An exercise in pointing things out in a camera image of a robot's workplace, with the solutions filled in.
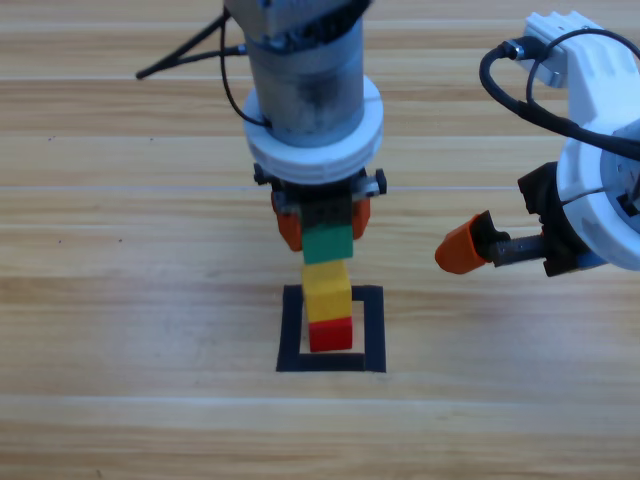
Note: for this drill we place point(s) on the yellow wooden cube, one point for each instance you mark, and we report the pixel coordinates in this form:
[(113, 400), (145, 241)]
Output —
[(325, 295)]

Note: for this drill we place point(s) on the green wooden cube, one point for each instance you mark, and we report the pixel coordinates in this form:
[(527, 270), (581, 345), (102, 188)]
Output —
[(327, 245)]

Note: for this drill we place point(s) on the black tape square outline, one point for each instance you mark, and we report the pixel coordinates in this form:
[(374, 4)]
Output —
[(290, 340)]

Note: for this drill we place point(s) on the red wooden cube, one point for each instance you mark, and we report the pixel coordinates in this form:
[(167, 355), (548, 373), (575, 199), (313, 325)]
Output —
[(330, 336)]

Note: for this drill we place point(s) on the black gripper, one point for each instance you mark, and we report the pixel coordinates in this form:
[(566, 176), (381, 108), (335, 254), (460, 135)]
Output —
[(325, 212), (555, 240)]

